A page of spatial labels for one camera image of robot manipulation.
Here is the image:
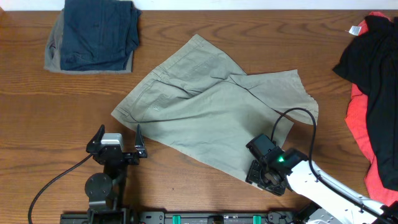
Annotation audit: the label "khaki shorts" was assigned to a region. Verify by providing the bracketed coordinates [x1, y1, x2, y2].
[112, 35, 319, 180]

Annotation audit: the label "folded grey garment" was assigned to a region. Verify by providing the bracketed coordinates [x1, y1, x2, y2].
[44, 10, 133, 75]

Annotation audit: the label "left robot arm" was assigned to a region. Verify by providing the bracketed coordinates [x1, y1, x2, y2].
[85, 125, 147, 224]

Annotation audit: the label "black garment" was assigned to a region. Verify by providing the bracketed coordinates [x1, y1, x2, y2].
[333, 15, 397, 190]

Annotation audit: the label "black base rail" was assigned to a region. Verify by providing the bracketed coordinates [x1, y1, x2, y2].
[60, 212, 295, 224]

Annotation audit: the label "red garment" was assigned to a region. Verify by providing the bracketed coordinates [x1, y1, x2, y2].
[345, 84, 397, 205]

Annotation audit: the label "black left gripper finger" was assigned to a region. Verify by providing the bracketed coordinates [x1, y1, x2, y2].
[134, 124, 147, 158]
[86, 124, 105, 153]

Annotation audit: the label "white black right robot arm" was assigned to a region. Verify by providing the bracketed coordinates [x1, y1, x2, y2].
[246, 144, 397, 223]

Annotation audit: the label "folded dark blue garment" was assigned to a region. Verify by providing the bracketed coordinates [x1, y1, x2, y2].
[60, 0, 141, 73]

